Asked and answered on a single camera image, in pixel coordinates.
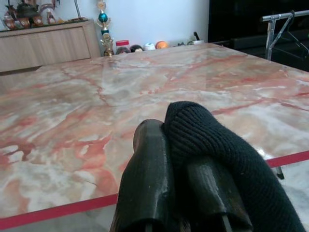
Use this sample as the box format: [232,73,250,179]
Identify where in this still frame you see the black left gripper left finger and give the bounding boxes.
[110,119,179,232]

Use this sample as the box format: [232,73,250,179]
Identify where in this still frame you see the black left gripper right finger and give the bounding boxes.
[165,101,308,232]

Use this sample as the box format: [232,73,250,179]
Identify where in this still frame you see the black clothes hanger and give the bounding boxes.
[272,11,309,56]

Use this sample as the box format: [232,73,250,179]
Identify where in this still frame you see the pink marble folding table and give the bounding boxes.
[0,42,309,230]

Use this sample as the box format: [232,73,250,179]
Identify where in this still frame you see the black television console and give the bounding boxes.
[212,33,309,71]

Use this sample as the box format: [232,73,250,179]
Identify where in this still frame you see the black flat television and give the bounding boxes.
[208,0,309,43]

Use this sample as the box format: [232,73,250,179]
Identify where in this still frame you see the red lid jar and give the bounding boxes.
[115,40,131,55]

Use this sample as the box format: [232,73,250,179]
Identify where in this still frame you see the silver metal clothes rack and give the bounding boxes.
[260,9,309,61]

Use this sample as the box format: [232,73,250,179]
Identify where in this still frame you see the gold teal trophy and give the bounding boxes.
[96,0,115,57]

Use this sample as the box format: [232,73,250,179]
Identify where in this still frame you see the light wooden sideboard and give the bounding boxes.
[0,18,102,73]

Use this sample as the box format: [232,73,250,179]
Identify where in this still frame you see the curved metal stand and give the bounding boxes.
[73,0,85,19]

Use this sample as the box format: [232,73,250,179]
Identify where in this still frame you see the painted ceramic figurine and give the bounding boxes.
[45,8,57,25]

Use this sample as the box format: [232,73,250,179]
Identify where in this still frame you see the dark ornamental teapot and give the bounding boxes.
[15,0,41,19]

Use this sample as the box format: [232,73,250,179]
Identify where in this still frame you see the painted ceramic vase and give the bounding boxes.
[2,6,17,30]

